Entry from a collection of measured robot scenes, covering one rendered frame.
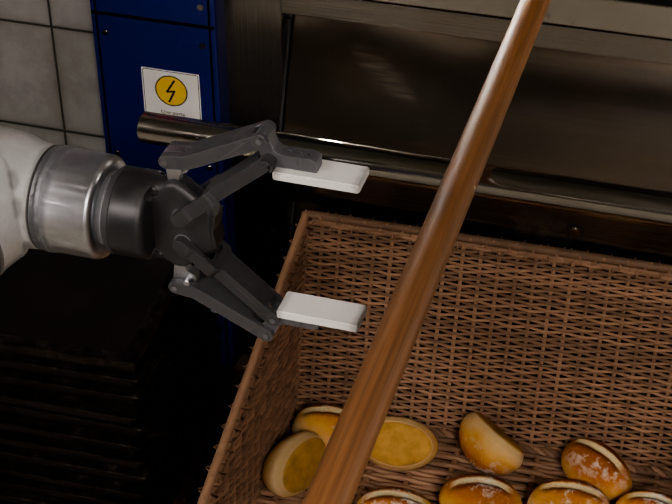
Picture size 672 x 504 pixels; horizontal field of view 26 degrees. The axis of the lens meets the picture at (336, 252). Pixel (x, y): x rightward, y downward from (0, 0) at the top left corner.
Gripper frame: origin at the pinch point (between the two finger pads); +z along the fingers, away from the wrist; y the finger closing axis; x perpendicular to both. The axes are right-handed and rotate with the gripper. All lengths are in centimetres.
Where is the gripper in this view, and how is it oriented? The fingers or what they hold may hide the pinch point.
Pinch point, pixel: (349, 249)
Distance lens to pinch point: 116.2
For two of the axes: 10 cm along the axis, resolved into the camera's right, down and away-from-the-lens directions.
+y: 0.0, 8.1, 5.8
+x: -2.9, 5.6, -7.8
